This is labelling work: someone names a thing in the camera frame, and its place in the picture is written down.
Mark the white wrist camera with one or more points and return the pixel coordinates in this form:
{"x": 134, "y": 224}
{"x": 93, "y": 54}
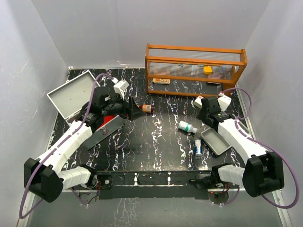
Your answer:
{"x": 121, "y": 87}
{"x": 224, "y": 101}

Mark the white medicine box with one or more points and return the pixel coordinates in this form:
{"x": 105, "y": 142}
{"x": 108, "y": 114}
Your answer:
{"x": 198, "y": 102}

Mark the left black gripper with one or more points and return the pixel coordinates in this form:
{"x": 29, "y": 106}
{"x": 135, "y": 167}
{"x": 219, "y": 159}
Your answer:
{"x": 130, "y": 110}

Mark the blue white can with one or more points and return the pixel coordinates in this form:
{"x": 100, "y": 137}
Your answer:
{"x": 198, "y": 148}

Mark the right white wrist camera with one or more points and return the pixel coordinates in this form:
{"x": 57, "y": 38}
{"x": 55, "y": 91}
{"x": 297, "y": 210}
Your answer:
{"x": 224, "y": 101}

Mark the grey divided tray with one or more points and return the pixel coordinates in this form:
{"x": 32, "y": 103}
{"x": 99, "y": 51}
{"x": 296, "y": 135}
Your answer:
{"x": 230, "y": 133}

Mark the grey case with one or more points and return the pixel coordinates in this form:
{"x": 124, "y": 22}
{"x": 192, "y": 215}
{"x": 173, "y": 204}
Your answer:
{"x": 69, "y": 98}

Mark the wooden display shelf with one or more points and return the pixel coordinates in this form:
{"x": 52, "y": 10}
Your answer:
{"x": 183, "y": 66}

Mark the white green-label bottle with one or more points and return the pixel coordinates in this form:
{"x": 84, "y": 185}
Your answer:
{"x": 189, "y": 128}

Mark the wooden toy block strip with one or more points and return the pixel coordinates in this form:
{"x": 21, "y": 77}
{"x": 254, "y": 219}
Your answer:
{"x": 161, "y": 81}

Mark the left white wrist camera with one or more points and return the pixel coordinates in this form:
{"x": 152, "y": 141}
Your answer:
{"x": 121, "y": 87}

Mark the amber medicine bottle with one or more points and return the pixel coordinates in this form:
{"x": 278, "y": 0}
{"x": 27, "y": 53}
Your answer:
{"x": 146, "y": 108}

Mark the yellow block on shelf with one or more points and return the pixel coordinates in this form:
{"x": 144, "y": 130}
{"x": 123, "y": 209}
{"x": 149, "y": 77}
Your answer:
{"x": 207, "y": 70}

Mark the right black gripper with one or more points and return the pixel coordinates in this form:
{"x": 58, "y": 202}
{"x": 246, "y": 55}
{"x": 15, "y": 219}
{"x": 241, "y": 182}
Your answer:
{"x": 202, "y": 115}

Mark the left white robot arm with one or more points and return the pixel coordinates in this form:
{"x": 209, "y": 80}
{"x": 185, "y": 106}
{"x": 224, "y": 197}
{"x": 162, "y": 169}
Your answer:
{"x": 44, "y": 176}

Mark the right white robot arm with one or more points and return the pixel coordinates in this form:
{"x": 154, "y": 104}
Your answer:
{"x": 263, "y": 170}

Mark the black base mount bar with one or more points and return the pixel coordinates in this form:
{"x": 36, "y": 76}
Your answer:
{"x": 155, "y": 184}

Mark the red first aid pouch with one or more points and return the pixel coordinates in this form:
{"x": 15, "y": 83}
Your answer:
{"x": 103, "y": 126}

